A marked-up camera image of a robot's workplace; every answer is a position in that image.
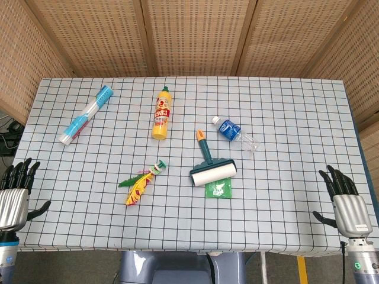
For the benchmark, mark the yellow squeeze bottle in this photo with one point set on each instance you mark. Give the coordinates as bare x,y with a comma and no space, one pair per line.
161,116

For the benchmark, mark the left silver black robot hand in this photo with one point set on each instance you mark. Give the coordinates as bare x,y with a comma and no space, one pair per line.
12,201

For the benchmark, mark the blue white plastic bag roll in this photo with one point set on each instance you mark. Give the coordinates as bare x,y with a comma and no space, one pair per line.
86,115

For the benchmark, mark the yellow green feather toy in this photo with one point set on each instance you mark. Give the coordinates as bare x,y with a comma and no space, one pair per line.
142,181

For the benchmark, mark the teal lint roller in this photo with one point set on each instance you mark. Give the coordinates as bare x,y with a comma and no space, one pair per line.
211,170

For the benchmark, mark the blue checked tablecloth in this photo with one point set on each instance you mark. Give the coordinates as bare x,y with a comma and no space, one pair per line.
189,207

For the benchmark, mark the green sachet packet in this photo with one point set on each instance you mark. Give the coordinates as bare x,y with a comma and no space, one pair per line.
219,189

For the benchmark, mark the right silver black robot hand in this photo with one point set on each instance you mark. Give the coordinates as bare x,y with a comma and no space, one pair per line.
350,207

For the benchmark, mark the clear plastic water bottle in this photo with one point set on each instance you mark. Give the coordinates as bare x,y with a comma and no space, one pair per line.
237,133

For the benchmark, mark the woven bamboo folding screen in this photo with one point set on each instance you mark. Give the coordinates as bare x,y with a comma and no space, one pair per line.
189,35

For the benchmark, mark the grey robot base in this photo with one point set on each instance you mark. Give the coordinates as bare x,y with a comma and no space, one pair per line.
183,267

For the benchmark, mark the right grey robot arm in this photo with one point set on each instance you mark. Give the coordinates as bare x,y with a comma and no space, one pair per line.
362,260

